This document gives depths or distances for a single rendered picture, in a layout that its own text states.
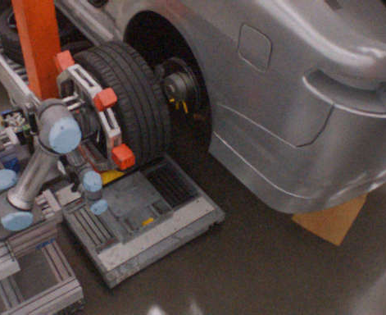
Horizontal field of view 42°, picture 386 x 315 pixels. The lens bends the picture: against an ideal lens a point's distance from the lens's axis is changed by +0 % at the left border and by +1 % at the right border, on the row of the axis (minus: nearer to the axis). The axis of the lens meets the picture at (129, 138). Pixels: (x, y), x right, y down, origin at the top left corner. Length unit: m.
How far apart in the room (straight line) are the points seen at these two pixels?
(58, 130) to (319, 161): 0.99
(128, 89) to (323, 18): 0.91
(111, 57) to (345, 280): 1.80
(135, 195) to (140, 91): 0.88
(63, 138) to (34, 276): 1.18
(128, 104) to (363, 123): 0.98
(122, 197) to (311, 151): 1.34
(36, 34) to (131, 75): 0.57
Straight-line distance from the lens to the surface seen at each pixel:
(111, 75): 2.31
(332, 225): 3.34
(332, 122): 1.90
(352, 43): 1.78
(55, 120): 1.77
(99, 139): 2.76
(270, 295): 2.98
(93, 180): 2.06
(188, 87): 2.65
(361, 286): 3.17
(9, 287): 2.75
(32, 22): 2.57
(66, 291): 2.68
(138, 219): 2.99
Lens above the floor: 2.57
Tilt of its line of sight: 45 degrees down
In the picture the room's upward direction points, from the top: 2 degrees counter-clockwise
